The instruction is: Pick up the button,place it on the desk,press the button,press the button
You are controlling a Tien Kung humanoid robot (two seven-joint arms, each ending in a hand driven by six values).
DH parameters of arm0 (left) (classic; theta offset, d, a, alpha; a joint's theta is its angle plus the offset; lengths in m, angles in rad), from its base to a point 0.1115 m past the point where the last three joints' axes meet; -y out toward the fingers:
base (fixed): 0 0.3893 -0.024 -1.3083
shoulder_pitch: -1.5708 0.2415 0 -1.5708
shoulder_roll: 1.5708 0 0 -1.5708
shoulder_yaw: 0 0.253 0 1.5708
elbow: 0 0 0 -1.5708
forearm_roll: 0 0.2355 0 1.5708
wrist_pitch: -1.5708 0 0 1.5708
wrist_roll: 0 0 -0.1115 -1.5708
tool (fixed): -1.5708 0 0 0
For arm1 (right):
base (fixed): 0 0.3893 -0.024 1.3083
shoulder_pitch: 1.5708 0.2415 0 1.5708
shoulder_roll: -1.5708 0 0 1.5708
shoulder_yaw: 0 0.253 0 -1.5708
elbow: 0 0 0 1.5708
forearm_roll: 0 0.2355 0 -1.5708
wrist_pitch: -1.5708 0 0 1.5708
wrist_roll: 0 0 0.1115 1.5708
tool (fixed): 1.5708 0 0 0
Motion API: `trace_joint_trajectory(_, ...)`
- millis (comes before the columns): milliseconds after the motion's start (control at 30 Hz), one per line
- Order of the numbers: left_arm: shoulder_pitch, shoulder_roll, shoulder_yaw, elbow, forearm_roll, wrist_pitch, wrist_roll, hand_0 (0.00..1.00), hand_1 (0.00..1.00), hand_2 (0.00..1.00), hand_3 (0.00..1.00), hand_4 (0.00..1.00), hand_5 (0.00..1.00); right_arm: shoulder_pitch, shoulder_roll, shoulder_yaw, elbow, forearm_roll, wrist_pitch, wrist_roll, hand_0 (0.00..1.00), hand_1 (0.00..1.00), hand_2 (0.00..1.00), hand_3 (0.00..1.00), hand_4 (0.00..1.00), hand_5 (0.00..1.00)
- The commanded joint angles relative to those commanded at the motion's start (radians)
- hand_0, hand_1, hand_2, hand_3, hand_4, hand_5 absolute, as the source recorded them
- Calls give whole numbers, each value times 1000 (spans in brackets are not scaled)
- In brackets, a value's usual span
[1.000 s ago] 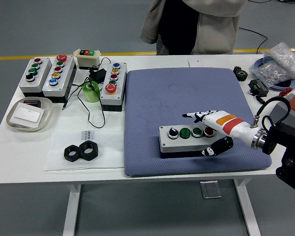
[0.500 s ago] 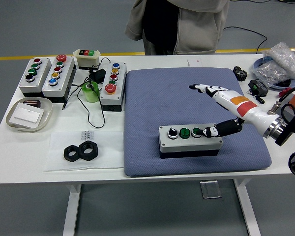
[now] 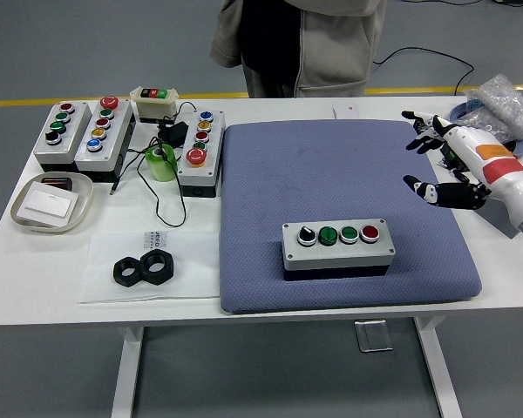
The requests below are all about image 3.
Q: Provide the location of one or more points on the white switch plate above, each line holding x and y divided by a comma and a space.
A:
48, 200

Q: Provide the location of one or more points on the clear bag of metal washers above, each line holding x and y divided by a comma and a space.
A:
477, 118

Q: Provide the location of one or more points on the cream red-green switch box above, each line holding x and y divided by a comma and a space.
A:
152, 104

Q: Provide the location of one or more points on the grey block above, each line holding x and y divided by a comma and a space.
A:
501, 217

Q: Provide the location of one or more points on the person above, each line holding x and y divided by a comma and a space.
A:
331, 52

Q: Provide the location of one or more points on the person's right forearm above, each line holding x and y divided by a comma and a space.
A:
224, 48

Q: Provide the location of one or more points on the clear printed plastic bag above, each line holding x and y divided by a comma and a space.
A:
192, 270

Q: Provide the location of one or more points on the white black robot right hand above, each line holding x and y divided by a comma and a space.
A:
505, 183

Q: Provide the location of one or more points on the green tape roll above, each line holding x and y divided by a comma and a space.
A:
161, 170

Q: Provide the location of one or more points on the clear bracket under table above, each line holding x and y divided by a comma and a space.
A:
372, 335

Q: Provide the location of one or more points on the large black hex nut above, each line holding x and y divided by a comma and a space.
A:
165, 276

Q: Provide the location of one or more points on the white table leg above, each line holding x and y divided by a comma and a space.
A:
440, 370
126, 374

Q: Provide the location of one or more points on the dark red small block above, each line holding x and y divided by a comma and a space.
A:
56, 182

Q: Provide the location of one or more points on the blue-grey quilted mat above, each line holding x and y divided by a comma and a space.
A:
309, 183

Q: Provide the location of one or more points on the blue white belt roll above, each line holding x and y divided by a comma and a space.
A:
457, 112

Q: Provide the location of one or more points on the black power adapter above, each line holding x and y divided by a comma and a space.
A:
174, 132

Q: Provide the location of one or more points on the bubble wrap bundle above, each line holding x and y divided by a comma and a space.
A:
501, 98

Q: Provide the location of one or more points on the white shallow tray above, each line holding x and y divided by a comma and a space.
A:
83, 204

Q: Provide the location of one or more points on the small black hex nut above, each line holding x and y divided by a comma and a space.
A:
117, 272

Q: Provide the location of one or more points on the grey box with selector switch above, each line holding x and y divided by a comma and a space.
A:
340, 254

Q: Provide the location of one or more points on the grey four-button control box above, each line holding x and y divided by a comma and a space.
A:
76, 126

